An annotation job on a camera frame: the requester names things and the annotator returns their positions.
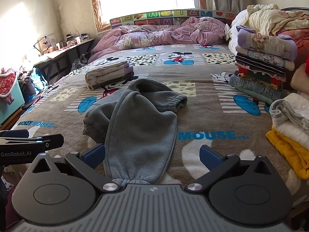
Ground yellow knitted sweater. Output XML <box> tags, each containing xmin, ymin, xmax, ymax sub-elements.
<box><xmin>266</xmin><ymin>126</ymin><xmax>309</xmax><ymax>180</ymax></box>

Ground teal storage box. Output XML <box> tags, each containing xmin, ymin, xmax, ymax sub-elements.
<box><xmin>0</xmin><ymin>77</ymin><xmax>26</xmax><ymax>126</ymax></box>

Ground white quilt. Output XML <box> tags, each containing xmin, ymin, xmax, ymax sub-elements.
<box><xmin>228</xmin><ymin>10</ymin><xmax>251</xmax><ymax>54</ymax></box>

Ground cartoon mouse printed blanket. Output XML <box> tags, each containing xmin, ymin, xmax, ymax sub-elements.
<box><xmin>11</xmin><ymin>42</ymin><xmax>309</xmax><ymax>199</ymax></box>

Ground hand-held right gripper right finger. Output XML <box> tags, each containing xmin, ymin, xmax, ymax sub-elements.
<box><xmin>185</xmin><ymin>145</ymin><xmax>278</xmax><ymax>194</ymax></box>

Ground cream quilt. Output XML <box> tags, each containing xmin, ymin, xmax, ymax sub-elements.
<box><xmin>246</xmin><ymin>3</ymin><xmax>309</xmax><ymax>38</ymax></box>

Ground purple floral quilt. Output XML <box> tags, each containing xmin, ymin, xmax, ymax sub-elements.
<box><xmin>89</xmin><ymin>17</ymin><xmax>228</xmax><ymax>62</ymax></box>

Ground beige fluffy cloth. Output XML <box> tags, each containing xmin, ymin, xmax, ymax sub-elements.
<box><xmin>290</xmin><ymin>64</ymin><xmax>309</xmax><ymax>95</ymax></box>

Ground pink red blanket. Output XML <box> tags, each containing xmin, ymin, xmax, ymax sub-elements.
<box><xmin>280</xmin><ymin>28</ymin><xmax>309</xmax><ymax>50</ymax></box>

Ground grey sweatpants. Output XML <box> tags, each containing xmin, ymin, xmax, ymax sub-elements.
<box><xmin>82</xmin><ymin>78</ymin><xmax>188</xmax><ymax>186</ymax></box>

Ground folded cream garment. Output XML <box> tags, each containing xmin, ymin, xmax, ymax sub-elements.
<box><xmin>84</xmin><ymin>60</ymin><xmax>134</xmax><ymax>89</ymax></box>

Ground folded dark grey garment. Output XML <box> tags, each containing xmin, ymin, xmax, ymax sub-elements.
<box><xmin>90</xmin><ymin>71</ymin><xmax>134</xmax><ymax>90</ymax></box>

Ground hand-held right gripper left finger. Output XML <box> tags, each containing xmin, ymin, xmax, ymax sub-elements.
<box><xmin>29</xmin><ymin>144</ymin><xmax>121</xmax><ymax>194</ymax></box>

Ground red floral cloth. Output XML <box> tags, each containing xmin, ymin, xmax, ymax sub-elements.
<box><xmin>0</xmin><ymin>68</ymin><xmax>18</xmax><ymax>104</ymax></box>

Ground colourful alphabet play mat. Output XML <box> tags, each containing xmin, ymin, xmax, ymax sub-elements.
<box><xmin>110</xmin><ymin>9</ymin><xmax>238</xmax><ymax>29</ymax></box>

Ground cluttered small bottles and boxes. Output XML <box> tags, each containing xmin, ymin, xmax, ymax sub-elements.
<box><xmin>37</xmin><ymin>30</ymin><xmax>88</xmax><ymax>54</ymax></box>

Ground blue bag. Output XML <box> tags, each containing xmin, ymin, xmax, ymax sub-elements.
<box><xmin>30</xmin><ymin>67</ymin><xmax>49</xmax><ymax>95</ymax></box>

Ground white padded garment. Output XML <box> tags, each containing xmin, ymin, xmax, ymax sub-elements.
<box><xmin>269</xmin><ymin>93</ymin><xmax>309</xmax><ymax>150</ymax></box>

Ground black desk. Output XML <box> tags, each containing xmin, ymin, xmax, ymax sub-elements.
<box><xmin>32</xmin><ymin>37</ymin><xmax>96</xmax><ymax>83</ymax></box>

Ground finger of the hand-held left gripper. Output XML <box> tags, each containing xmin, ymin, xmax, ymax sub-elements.
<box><xmin>0</xmin><ymin>129</ymin><xmax>64</xmax><ymax>151</ymax></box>

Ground stack of folded clothes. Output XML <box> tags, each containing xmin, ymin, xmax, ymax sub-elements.
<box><xmin>228</xmin><ymin>25</ymin><xmax>298</xmax><ymax>104</ymax></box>

